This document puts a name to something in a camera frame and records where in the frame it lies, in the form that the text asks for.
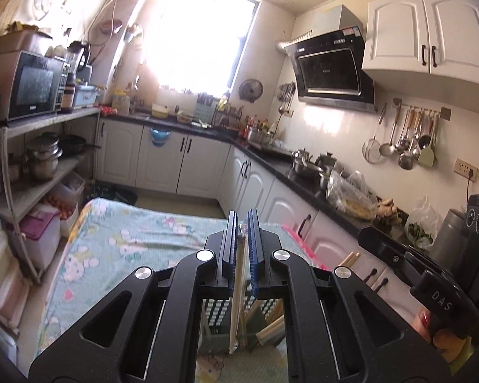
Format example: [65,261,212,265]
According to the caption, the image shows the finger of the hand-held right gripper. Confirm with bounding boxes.
[358,225,427,284]

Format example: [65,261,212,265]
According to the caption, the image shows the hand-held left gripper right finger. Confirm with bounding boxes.
[247,208,452,383]

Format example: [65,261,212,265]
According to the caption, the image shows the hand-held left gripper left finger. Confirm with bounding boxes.
[28,211,240,383]

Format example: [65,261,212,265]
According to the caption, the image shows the bamboo chopstick pair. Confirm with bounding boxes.
[227,221,250,355]
[257,316,285,346]
[338,251,362,269]

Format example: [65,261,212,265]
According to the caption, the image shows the green plastic utensil basket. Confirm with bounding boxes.
[201,297,286,354]

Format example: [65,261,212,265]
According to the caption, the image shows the row of hanging kitchen utensils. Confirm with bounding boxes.
[379,98,452,171]

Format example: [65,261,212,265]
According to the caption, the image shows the person's right hand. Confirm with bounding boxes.
[413,310,474,354]

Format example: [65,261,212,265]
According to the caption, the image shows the plastic bag of greens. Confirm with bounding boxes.
[404,195,445,251]

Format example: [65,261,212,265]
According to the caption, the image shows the ginger root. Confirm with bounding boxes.
[376,197,402,225]

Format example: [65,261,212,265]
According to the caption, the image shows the steel canister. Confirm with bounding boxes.
[427,207,470,267]

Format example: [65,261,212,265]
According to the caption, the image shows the clear plastic food bag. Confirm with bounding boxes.
[325,169,378,221]

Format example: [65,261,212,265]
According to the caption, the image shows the black kitchen countertop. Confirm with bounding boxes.
[99,112,436,256]

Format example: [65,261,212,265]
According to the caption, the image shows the steel pot with lid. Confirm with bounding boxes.
[291,148,322,179]

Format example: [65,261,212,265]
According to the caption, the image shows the steel kettle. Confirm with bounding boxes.
[317,152,338,180]

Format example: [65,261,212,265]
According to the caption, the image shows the white lower kitchen cabinets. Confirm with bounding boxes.
[96,120,424,312]

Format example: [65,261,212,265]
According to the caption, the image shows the teal cartoon printed tablecloth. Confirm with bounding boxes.
[36,197,316,383]

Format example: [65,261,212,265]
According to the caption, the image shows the steel basin pot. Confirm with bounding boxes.
[245,125,279,147]

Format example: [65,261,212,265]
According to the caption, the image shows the condiment rack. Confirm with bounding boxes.
[213,104,249,129]

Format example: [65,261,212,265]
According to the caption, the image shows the blue plastic bowl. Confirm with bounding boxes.
[149,128,172,146]

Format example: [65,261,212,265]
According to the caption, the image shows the grey blue knife block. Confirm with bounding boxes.
[195,93,214,118]

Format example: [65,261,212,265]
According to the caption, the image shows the small hanging utensil set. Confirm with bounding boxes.
[277,82,299,117]

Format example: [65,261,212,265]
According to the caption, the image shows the clear egg container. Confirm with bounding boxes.
[43,173,87,221]

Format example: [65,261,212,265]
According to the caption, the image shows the pink lid storage box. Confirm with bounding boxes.
[19,211,62,273]

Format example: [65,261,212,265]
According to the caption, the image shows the black frying pan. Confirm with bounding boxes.
[58,134,102,157]

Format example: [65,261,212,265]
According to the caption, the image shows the black range hood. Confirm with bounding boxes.
[278,5,378,113]

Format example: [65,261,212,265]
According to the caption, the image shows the stacked steel pot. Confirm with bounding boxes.
[25,133,64,181]

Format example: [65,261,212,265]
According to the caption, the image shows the light blue container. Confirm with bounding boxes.
[74,84,104,109]

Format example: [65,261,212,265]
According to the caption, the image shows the kitchen window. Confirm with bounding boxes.
[146,0,261,94]

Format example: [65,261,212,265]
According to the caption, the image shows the white upper kitchen cabinet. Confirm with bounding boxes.
[361,0,479,88]

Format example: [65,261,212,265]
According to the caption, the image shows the teal grey plastic drawer tower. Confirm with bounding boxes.
[0,163,33,320]

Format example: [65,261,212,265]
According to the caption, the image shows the metal shelf rack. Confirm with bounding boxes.
[0,107,103,286]

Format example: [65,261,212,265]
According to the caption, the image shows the black blender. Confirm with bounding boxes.
[62,41,92,113]

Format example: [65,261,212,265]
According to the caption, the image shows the black microwave oven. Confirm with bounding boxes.
[0,50,71,122]

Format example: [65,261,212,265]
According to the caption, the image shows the wire mesh strainer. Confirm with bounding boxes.
[361,106,386,165]

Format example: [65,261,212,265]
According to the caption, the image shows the wall socket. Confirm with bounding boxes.
[454,159,479,180]

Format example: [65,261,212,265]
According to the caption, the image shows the small round wall fan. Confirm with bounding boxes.
[238,79,263,102]

